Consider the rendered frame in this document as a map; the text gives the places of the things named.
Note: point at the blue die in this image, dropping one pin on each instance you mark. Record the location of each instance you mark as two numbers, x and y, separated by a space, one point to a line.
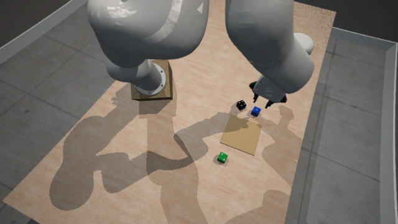
255 112

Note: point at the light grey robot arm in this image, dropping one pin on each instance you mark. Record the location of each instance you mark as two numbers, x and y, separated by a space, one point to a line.
262 30

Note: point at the green die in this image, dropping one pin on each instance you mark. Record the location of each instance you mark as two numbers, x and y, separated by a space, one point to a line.
222 157

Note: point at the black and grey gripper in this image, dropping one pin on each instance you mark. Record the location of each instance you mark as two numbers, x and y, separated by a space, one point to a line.
266 89

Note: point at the black die with white pips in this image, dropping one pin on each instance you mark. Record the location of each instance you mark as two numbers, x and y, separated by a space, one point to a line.
241 105

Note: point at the tan flat mat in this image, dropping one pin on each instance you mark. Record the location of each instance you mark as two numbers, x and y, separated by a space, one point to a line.
241 134

